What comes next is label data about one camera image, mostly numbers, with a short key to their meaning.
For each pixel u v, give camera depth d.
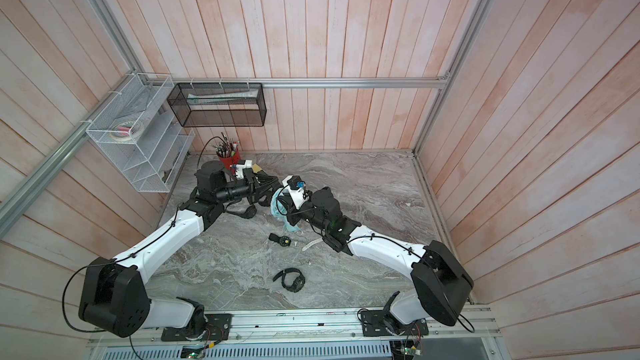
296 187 0.64
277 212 0.75
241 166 0.76
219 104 0.97
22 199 0.53
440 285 0.43
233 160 1.05
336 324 0.76
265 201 0.97
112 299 0.41
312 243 0.88
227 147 1.01
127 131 0.73
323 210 0.59
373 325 0.73
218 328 0.73
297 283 0.78
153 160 0.79
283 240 0.90
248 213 0.95
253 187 0.69
